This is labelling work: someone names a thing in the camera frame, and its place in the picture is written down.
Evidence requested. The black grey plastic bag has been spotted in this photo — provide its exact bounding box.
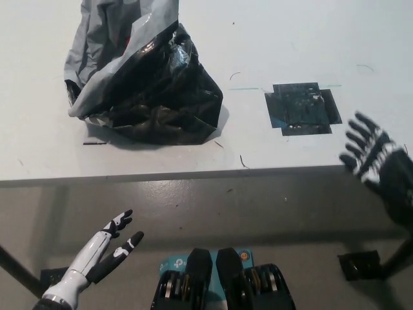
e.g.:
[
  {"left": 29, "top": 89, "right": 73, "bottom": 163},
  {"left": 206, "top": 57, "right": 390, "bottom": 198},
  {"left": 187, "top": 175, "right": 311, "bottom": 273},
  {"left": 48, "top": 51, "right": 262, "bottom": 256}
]
[{"left": 63, "top": 0, "right": 225, "bottom": 146}]

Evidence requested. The black robot torso block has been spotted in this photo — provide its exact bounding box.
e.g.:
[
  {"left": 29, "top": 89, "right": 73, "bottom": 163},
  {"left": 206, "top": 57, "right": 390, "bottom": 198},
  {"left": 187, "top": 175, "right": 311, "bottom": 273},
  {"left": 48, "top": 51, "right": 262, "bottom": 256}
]
[
  {"left": 216, "top": 247, "right": 296, "bottom": 310},
  {"left": 151, "top": 247, "right": 214, "bottom": 310}
]

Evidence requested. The black tape patch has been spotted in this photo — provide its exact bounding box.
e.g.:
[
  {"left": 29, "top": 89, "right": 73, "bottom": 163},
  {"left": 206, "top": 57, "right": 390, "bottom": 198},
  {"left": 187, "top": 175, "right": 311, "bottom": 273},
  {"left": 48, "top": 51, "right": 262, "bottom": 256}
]
[{"left": 264, "top": 83, "right": 343, "bottom": 136}]

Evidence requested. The black table leg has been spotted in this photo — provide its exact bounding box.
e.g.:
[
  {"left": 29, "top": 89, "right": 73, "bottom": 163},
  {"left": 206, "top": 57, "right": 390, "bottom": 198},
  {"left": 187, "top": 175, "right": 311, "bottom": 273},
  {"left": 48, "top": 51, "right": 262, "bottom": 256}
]
[
  {"left": 0, "top": 245, "right": 45, "bottom": 298},
  {"left": 380, "top": 232, "right": 413, "bottom": 278}
]

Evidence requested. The right black robot torso block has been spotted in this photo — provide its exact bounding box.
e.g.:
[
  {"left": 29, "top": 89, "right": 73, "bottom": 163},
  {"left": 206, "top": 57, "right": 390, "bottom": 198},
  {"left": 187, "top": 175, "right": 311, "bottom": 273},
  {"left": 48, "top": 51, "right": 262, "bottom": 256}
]
[{"left": 216, "top": 247, "right": 296, "bottom": 310}]

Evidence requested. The black table foot plate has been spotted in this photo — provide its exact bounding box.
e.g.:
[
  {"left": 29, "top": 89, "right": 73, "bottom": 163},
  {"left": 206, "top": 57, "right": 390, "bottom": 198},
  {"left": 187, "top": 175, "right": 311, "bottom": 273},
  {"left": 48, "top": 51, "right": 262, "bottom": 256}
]
[
  {"left": 40, "top": 267, "right": 70, "bottom": 288},
  {"left": 337, "top": 250, "right": 388, "bottom": 282}
]

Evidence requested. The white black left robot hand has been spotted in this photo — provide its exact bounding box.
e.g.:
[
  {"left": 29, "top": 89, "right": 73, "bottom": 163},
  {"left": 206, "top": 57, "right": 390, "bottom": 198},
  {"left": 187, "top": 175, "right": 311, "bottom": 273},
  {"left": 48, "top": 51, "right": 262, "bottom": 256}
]
[{"left": 41, "top": 209, "right": 145, "bottom": 300}]

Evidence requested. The left black robot torso block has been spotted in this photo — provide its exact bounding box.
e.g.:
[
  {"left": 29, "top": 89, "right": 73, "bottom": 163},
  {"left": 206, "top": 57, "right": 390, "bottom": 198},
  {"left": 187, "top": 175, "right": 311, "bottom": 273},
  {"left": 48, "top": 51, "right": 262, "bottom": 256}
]
[{"left": 151, "top": 247, "right": 214, "bottom": 310}]

